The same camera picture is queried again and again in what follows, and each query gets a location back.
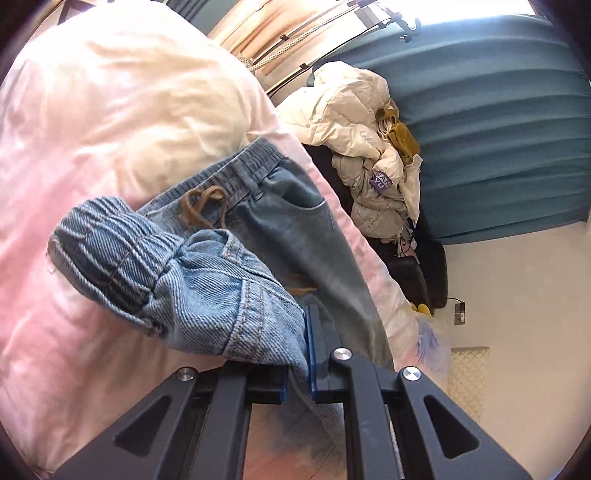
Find peach cloth cover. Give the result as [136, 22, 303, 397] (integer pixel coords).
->
[208, 0, 370, 97]

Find pastel tie-dye duvet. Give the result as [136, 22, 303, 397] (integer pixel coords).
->
[0, 0, 453, 480]

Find cream down jacket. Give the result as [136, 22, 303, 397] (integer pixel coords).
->
[276, 61, 407, 160]

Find window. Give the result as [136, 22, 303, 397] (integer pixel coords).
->
[416, 0, 546, 24]

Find black sofa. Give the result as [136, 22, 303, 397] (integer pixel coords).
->
[305, 143, 448, 310]

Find wide teal curtain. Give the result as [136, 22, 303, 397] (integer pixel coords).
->
[323, 16, 591, 245]

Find mustard yellow garment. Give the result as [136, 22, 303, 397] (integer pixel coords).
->
[376, 107, 422, 166]

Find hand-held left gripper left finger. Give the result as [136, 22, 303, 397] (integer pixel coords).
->
[53, 360, 291, 480]

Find blue denim jeans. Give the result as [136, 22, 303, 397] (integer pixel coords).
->
[46, 137, 398, 444]

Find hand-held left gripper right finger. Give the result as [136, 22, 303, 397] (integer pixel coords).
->
[305, 304, 532, 480]

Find white printed garment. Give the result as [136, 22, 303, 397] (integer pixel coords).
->
[394, 222, 421, 264]

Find grey jacket with purple label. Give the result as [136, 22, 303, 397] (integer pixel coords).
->
[331, 150, 422, 241]

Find narrow teal curtain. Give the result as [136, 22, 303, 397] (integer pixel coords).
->
[164, 0, 218, 19]

